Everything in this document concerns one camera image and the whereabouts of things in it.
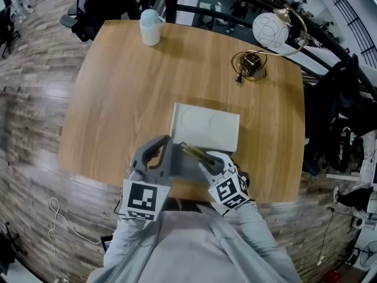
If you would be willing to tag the black office chair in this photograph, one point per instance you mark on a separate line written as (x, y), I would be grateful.
(7, 31)
(97, 7)
(330, 113)

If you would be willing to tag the person's right forearm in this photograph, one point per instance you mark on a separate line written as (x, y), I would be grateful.
(259, 234)

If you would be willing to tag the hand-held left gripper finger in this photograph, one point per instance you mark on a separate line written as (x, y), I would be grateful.
(140, 153)
(166, 161)

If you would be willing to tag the white cup with pale lid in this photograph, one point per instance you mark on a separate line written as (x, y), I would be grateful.
(150, 28)

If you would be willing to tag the gold arc lamp white globe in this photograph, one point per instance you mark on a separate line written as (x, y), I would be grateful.
(269, 29)

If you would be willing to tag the person's left forearm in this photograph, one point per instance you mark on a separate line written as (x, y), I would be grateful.
(126, 240)

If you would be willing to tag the black metal railing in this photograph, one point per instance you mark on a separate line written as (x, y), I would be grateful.
(312, 25)

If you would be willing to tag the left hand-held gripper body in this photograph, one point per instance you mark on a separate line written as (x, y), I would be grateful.
(143, 197)

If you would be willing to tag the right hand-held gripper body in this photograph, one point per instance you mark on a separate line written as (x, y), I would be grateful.
(229, 192)

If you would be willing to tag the person's grey clothed torso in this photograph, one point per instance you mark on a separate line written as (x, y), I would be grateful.
(188, 246)

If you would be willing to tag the white box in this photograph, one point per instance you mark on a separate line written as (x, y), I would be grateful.
(206, 131)

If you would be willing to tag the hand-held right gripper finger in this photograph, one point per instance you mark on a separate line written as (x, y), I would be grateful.
(207, 174)
(222, 159)

